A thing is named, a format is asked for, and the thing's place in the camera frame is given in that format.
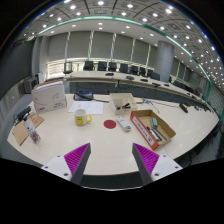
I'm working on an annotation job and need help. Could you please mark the black clip tool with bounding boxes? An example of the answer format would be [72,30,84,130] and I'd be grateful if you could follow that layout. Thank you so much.
[115,102,132,111]

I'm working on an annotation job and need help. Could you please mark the black desk phone console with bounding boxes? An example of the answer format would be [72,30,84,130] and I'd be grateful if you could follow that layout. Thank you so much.
[73,89,95,102]

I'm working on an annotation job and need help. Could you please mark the open brown box, red lid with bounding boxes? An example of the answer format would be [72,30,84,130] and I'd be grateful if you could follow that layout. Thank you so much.
[129,109,177,151]

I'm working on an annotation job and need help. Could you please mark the thin dark cable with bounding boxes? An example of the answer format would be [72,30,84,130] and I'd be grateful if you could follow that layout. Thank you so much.
[142,98,160,114]

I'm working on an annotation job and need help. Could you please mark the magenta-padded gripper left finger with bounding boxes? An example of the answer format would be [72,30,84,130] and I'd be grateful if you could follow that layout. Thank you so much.
[41,142,92,186]

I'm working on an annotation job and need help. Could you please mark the white printed paper sheet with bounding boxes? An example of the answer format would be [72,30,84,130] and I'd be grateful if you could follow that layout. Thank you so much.
[68,100,105,116]

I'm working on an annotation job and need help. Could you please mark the grey boxy monitor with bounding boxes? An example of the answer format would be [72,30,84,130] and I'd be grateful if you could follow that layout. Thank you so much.
[22,77,39,94]

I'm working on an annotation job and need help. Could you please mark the black power strip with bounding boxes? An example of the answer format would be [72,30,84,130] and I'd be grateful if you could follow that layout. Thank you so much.
[15,106,33,123]

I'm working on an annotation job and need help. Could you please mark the flat round red coaster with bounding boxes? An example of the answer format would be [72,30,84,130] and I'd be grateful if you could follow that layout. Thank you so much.
[103,119,118,130]

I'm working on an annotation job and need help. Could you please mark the row of black office chairs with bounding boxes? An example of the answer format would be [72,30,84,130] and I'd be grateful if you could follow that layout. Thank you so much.
[63,60,161,81]

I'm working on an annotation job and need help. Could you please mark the brown paper envelope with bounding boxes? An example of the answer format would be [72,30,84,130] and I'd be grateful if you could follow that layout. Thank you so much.
[11,112,46,146]

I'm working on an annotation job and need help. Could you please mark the small green eraser block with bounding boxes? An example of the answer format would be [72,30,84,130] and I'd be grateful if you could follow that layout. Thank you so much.
[150,117,159,129]

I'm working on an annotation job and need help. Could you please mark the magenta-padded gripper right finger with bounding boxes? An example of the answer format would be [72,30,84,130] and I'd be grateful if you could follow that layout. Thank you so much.
[131,142,184,186]

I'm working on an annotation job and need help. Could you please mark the dark marker pen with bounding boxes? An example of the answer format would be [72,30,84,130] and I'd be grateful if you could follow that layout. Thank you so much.
[146,125,163,143]

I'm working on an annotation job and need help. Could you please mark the long curved conference table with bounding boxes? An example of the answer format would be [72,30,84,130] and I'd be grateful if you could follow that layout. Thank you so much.
[43,70,214,111]

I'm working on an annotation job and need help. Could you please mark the black table microphone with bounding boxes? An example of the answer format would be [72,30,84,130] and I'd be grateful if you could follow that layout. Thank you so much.
[178,103,189,114]

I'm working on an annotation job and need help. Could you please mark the clear black-capped water bottle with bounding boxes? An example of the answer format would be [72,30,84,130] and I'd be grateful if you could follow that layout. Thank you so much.
[23,114,42,145]

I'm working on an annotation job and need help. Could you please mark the large white cardboard box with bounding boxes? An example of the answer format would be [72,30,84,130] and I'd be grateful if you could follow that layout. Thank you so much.
[31,80,68,114]

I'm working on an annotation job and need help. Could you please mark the small open white divided box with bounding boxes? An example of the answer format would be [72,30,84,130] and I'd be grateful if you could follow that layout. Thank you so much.
[109,92,138,116]

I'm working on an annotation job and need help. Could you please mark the round ceiling lights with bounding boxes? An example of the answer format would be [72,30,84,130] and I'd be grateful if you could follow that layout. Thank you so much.
[23,0,224,84]

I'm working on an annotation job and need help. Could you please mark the white mug with yellow print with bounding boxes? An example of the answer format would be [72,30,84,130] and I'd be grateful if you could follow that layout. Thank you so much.
[73,108,93,127]

